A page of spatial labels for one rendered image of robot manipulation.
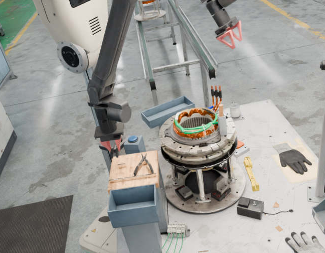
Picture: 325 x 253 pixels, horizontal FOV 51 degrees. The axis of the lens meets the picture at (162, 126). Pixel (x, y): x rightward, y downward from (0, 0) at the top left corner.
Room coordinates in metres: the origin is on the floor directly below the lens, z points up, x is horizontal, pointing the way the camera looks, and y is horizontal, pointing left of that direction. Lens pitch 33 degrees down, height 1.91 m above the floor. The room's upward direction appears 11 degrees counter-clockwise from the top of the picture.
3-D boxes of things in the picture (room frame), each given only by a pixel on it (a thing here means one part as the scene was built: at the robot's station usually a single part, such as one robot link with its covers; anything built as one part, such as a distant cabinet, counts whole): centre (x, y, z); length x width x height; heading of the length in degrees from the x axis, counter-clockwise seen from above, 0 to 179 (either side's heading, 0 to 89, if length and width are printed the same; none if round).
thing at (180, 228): (0.93, 0.02, 0.80); 0.10 x 0.05 x 0.04; 74
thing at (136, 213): (0.89, 0.15, 0.92); 0.17 x 0.11 x 0.28; 86
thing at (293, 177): (1.23, -0.59, 0.78); 0.31 x 0.19 x 0.01; 0
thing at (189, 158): (1.05, -0.10, 1.05); 0.09 x 0.04 x 0.01; 85
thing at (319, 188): (0.98, -0.59, 1.07); 0.03 x 0.03 x 0.57; 65
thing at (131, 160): (1.04, 0.14, 1.05); 0.20 x 0.19 x 0.02; 176
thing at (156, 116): (1.46, -0.04, 0.92); 0.25 x 0.11 x 0.28; 110
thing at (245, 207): (0.97, -0.29, 0.81); 0.10 x 0.06 x 0.06; 57
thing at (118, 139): (1.03, 0.19, 1.22); 0.07 x 0.07 x 0.09; 86
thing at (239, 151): (1.40, -0.35, 0.79); 0.12 x 0.09 x 0.02; 25
